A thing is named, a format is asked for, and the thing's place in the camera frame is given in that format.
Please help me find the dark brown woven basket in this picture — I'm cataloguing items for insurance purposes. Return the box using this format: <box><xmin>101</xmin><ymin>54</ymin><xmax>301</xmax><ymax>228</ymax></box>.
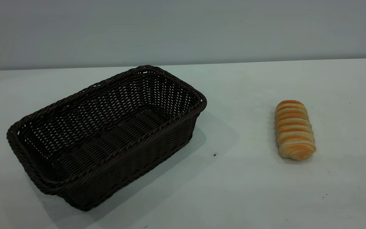
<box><xmin>6</xmin><ymin>65</ymin><xmax>207</xmax><ymax>212</ymax></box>

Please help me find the striped golden bread roll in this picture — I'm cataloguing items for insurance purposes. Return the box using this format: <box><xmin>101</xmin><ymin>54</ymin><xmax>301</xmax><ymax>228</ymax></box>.
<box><xmin>274</xmin><ymin>100</ymin><xmax>316</xmax><ymax>161</ymax></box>

